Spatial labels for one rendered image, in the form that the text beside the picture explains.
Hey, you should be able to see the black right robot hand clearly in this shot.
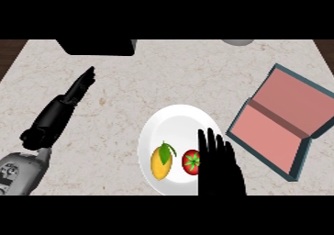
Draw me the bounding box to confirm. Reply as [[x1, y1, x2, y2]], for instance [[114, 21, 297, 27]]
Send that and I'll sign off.
[[197, 127, 249, 196]]

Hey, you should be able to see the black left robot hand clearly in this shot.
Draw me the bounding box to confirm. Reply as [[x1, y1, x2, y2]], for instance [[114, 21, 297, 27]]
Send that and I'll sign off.
[[20, 65, 97, 151]]

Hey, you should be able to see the red tomato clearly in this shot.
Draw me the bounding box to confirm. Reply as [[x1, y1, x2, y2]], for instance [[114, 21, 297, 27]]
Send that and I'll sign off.
[[181, 149, 201, 176]]

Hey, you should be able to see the white plate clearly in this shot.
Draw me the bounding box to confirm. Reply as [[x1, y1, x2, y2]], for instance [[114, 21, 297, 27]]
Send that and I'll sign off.
[[137, 104, 224, 196]]

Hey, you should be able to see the pink and teal cardboard box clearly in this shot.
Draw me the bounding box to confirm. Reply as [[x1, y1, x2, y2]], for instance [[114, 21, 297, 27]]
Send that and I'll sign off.
[[227, 62, 334, 183]]

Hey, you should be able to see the yellow mango with green leaf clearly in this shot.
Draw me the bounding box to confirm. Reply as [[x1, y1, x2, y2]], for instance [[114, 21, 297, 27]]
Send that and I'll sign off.
[[150, 140, 178, 182]]

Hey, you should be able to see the black appliance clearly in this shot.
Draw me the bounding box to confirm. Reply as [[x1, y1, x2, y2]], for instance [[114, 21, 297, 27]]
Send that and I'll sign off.
[[55, 39, 140, 57]]

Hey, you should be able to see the pale grey round object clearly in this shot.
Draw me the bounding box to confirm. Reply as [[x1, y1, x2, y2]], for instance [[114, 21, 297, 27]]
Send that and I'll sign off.
[[221, 39, 256, 47]]

